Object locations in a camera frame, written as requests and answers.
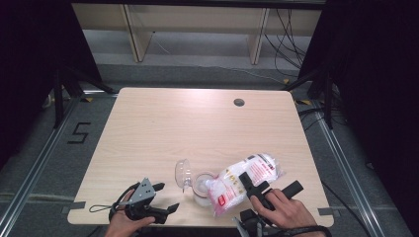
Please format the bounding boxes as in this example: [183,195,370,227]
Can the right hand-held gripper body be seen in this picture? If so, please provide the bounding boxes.
[231,180,304,237]

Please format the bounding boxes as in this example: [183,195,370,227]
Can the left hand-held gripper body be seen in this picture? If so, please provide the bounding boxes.
[124,177,159,221]

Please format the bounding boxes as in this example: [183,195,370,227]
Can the red and white sugar bag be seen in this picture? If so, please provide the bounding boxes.
[206,152,285,218]

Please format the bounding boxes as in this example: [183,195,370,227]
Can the clear glass jar with lid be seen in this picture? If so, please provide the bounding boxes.
[174,158,220,207]

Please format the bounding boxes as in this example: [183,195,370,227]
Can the person's right hand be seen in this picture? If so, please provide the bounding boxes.
[249,188,318,230]

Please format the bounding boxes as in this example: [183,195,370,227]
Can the person's left hand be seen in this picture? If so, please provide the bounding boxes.
[104,189,156,237]

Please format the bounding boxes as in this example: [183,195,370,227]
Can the grey tape strip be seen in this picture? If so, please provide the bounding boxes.
[60,200,87,215]
[317,206,340,217]

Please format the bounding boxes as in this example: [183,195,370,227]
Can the black metal stand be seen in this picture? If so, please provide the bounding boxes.
[281,67,334,130]
[52,65,119,129]

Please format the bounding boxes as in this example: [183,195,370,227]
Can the dark curtain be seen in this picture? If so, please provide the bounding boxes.
[297,0,419,237]
[0,0,102,169]

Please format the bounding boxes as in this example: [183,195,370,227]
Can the beige wooden shelf unit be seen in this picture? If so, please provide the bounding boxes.
[71,3,323,65]

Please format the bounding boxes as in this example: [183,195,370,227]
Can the left gripper black strap cable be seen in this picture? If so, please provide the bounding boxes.
[88,182,142,221]

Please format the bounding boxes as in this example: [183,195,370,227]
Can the gripper black strap cable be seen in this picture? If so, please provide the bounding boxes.
[260,213,332,237]
[88,182,142,221]

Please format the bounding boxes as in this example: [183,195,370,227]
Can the right gripper black strap cable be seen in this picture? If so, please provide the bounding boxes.
[260,213,332,237]

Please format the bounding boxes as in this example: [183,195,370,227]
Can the long black floor cable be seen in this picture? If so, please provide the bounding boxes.
[320,180,374,237]

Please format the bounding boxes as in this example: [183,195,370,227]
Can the metal floor rail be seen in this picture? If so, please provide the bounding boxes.
[0,95,81,235]
[312,102,384,237]

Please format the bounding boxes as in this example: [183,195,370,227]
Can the black floor cables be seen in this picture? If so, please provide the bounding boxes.
[297,107,349,132]

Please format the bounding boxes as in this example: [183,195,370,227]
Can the white floor cable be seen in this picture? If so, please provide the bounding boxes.
[152,32,285,84]

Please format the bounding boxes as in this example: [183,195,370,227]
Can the bundle of black hanging cables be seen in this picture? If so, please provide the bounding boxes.
[264,9,309,79]

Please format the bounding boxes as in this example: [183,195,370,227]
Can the black top frame bar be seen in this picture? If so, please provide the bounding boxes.
[70,0,327,10]

